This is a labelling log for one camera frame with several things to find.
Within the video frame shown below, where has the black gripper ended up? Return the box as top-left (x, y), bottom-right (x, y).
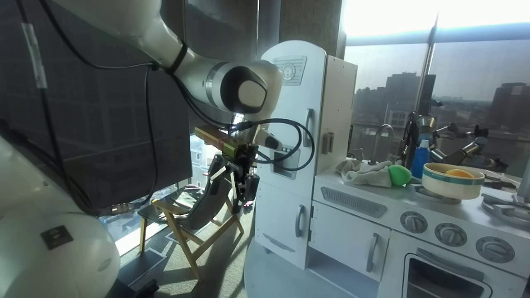
top-left (230, 144), bottom-right (261, 215)

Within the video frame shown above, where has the green plush toy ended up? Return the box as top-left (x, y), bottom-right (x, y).
top-left (386, 164), bottom-right (414, 189)

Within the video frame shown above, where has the blue bottle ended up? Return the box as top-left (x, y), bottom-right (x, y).
top-left (409, 137), bottom-right (432, 179)

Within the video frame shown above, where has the white toy kitchen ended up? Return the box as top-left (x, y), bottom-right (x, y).
top-left (243, 38), bottom-right (530, 298)

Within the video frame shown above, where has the silver toy faucet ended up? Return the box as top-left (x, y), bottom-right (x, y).
top-left (372, 124), bottom-right (394, 162)

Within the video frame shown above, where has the cream pot with teal rim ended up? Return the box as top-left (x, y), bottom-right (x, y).
top-left (420, 160), bottom-right (487, 200)

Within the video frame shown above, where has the yellow toy in pot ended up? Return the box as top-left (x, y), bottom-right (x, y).
top-left (445, 167), bottom-right (477, 180)

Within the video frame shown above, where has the wooden folding chair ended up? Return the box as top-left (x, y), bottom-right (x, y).
top-left (137, 155), bottom-right (245, 280)

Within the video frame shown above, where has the white crumpled cloth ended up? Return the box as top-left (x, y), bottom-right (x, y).
top-left (336, 157), bottom-right (397, 189)

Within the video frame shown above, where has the dark roller blind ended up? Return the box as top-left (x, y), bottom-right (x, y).
top-left (0, 0), bottom-right (195, 218)

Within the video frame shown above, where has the grey stove knob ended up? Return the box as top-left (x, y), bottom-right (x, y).
top-left (434, 222), bottom-right (468, 248)
top-left (399, 210), bottom-right (429, 235)
top-left (475, 235), bottom-right (517, 265)

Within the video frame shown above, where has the dark background equipment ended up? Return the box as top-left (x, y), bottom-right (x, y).
top-left (432, 122), bottom-right (510, 170)

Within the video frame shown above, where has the silver metal utensil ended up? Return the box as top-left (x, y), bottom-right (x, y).
top-left (478, 192), bottom-right (530, 223)

